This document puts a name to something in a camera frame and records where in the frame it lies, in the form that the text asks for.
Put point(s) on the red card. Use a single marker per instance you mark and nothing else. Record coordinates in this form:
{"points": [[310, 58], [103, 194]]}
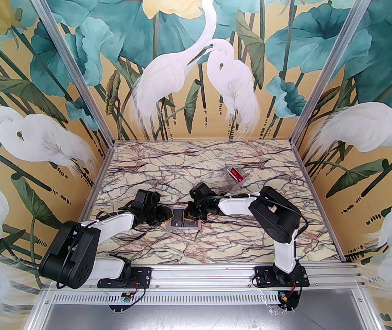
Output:
{"points": [[236, 174]]}

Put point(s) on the grey metal base panel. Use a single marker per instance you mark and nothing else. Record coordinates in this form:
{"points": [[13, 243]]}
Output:
{"points": [[199, 318]]}

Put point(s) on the aluminium frame post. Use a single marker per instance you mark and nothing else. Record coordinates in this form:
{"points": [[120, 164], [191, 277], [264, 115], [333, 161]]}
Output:
{"points": [[333, 60], [72, 60]]}

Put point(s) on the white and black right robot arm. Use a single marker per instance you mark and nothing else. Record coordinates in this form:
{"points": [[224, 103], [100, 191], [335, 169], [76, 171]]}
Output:
{"points": [[237, 206]]}

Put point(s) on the small green circuit board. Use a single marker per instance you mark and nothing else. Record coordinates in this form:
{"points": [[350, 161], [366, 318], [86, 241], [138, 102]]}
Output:
{"points": [[126, 297]]}

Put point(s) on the aluminium table side rail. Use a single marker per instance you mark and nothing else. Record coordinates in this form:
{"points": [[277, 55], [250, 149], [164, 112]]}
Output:
{"points": [[93, 191], [314, 191]]}

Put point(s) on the thin aluminium table rail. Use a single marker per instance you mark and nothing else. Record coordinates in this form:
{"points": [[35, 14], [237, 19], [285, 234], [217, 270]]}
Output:
{"points": [[203, 141]]}

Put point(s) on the wide aluminium frame rail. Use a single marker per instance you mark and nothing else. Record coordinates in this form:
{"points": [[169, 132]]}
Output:
{"points": [[199, 277]]}

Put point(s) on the perforated metal tray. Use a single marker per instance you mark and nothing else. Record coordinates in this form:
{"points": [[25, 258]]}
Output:
{"points": [[199, 297]]}

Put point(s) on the clear plastic card box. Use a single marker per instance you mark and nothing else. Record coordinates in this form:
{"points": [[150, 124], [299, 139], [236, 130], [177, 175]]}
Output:
{"points": [[232, 184]]}

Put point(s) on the dark grey card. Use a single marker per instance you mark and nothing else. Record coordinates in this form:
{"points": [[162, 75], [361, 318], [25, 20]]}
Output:
{"points": [[178, 213]]}

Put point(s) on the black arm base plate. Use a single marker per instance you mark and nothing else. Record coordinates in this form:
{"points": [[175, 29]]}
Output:
{"points": [[144, 275], [263, 276]]}

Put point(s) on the pink leather card holder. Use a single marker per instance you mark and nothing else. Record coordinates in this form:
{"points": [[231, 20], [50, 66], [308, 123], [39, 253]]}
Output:
{"points": [[177, 225]]}

